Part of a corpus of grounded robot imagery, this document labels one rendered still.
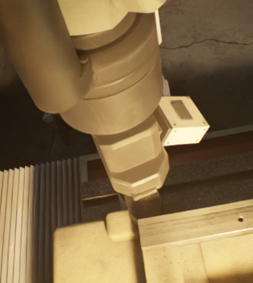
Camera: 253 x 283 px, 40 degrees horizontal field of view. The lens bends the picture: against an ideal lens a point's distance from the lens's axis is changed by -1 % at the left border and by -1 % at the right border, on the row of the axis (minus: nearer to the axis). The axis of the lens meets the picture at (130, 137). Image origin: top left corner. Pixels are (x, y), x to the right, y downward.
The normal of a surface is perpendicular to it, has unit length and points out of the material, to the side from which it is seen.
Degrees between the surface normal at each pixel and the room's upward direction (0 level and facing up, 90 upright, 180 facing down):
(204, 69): 0
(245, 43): 0
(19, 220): 61
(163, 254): 0
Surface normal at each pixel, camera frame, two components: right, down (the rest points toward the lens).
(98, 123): -0.04, 0.83
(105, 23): -0.32, 0.81
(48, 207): 0.79, -0.43
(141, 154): 0.37, 0.74
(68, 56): 0.91, 0.25
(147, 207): -0.15, -0.55
